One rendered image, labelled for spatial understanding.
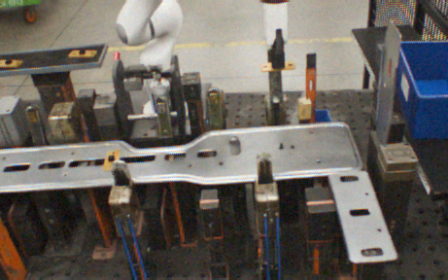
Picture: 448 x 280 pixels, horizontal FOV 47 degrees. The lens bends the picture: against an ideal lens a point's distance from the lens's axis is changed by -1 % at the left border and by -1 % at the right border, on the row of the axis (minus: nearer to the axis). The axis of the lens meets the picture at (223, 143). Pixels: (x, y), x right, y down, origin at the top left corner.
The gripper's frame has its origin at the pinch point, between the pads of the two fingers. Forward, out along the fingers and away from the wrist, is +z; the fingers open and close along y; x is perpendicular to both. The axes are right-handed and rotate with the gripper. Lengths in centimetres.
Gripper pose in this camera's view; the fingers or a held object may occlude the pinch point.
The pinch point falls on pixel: (277, 57)
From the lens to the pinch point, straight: 126.3
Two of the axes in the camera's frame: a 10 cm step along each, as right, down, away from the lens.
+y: 0.2, 6.0, -8.0
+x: 10.0, -0.8, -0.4
